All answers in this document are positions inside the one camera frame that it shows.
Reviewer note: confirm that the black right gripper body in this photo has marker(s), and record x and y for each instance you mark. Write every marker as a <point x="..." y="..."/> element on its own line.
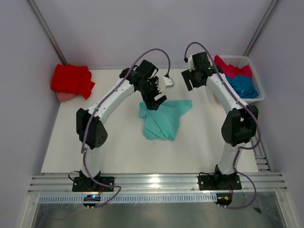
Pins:
<point x="192" y="75"/>

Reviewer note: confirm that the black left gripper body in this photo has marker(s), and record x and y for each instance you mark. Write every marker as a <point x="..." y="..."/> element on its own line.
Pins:
<point x="149" y="91"/>

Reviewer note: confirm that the teal t shirt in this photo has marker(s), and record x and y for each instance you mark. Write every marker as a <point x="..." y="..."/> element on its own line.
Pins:
<point x="164" y="122"/>

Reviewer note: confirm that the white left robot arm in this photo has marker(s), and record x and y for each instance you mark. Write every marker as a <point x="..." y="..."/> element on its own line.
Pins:
<point x="90" y="122"/>

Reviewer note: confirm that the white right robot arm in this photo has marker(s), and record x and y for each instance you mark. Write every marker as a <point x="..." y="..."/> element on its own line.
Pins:
<point x="239" y="125"/>

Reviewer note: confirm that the magenta t shirt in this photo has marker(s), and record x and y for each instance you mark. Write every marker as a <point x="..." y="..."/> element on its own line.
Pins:
<point x="232" y="71"/>

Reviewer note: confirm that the white plastic basket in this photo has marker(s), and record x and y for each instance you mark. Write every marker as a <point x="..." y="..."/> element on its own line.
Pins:
<point x="241" y="61"/>

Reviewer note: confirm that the blue t shirt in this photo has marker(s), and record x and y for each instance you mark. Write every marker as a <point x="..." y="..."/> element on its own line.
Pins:
<point x="243" y="86"/>

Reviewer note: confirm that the red folded t shirt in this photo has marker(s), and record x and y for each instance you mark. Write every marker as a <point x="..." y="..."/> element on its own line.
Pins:
<point x="72" y="79"/>

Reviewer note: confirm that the pink folded t shirt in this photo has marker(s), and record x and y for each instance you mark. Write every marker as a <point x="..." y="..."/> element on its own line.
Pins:
<point x="64" y="97"/>

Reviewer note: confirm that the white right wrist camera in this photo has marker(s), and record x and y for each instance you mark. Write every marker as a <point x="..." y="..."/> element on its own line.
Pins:
<point x="190" y="62"/>

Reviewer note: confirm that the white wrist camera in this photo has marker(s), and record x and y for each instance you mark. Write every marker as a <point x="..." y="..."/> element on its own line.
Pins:
<point x="190" y="62"/>
<point x="165" y="82"/>

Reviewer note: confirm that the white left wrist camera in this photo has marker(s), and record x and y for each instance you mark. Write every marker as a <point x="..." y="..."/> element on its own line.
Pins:
<point x="165" y="82"/>

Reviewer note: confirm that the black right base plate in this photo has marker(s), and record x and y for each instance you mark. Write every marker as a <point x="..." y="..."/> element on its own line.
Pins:
<point x="218" y="181"/>

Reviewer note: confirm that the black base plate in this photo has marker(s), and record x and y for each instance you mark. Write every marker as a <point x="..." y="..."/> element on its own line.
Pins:
<point x="85" y="184"/>
<point x="218" y="181"/>

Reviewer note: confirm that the white slotted cable duct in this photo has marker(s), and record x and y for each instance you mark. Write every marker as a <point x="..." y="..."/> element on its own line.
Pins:
<point x="128" y="198"/>

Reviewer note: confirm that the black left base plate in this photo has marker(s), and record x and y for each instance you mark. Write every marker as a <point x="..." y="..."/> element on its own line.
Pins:
<point x="85" y="184"/>

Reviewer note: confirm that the aluminium mounting rail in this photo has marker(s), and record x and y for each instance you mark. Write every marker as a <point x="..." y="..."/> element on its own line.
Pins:
<point x="156" y="183"/>

